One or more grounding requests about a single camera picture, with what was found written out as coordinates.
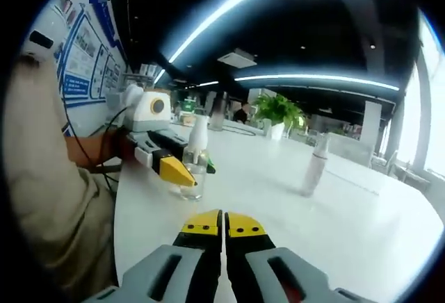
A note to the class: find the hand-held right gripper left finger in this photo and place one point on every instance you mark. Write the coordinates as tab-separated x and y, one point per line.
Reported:
139	282

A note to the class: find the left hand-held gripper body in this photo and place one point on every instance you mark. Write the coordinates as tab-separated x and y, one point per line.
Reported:
146	115

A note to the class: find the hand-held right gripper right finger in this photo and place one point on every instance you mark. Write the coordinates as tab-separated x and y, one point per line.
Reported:
264	271

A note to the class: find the clear pump bottle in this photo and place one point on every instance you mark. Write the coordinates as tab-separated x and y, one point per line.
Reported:
194	188

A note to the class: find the white pump bottle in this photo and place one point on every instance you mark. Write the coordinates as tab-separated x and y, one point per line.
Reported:
313	174

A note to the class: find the green box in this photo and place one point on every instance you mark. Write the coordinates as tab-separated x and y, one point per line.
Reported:
188	105

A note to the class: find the short ceiling light strip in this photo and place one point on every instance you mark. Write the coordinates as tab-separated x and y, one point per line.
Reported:
160	75

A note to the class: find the steel thermos jug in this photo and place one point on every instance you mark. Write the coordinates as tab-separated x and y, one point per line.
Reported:
218	115

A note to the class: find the curved ceiling light strip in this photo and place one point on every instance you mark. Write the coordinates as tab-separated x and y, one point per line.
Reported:
313	77
175	54

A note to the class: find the ceiling air conditioner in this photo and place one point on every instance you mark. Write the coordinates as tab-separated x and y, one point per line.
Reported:
236	58

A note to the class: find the potted green plant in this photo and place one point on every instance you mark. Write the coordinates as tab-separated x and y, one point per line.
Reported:
276	108

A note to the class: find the white chest device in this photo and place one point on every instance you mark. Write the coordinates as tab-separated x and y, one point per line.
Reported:
38	25

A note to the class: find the white mesh office chair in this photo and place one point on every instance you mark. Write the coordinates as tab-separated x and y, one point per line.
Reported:
351	148

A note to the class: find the white square pillar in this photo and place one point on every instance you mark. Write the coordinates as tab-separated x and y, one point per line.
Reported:
375	122

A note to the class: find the blue wall poster board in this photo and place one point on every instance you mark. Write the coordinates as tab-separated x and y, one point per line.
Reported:
87	59

